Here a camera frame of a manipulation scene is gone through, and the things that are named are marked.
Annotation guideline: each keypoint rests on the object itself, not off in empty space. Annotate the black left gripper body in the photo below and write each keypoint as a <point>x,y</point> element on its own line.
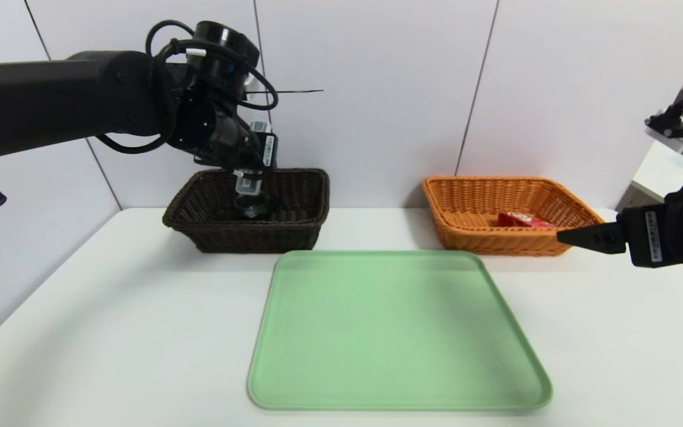
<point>267,152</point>

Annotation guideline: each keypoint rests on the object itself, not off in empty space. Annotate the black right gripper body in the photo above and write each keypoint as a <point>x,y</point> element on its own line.
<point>648,236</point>

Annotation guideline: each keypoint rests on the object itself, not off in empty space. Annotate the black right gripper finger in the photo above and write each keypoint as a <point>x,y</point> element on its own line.
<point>596,238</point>

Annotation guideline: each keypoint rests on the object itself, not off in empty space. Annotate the grey plastic compass case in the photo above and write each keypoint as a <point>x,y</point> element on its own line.
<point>249,185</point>

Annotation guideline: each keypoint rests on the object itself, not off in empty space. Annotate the glass ashtray black base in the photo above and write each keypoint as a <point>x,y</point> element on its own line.
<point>254,207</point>

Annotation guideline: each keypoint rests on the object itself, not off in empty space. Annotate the red snack box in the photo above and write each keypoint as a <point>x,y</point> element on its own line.
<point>519,220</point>

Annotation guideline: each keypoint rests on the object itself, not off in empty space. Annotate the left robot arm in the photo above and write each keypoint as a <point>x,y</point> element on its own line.
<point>51,101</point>

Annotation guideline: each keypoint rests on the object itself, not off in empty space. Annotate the dark brown wicker basket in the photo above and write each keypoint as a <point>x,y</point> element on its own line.
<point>246,237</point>

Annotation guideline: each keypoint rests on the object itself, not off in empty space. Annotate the orange wicker basket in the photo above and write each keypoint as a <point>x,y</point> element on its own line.
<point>507,240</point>

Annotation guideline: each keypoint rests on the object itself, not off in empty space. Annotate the white side table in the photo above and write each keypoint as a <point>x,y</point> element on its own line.
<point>656,178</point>

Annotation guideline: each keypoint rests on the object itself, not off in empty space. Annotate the green plastic tray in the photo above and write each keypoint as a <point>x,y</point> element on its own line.
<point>395,338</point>

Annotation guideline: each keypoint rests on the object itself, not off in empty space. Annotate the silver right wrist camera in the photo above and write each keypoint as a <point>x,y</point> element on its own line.
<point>682,139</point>

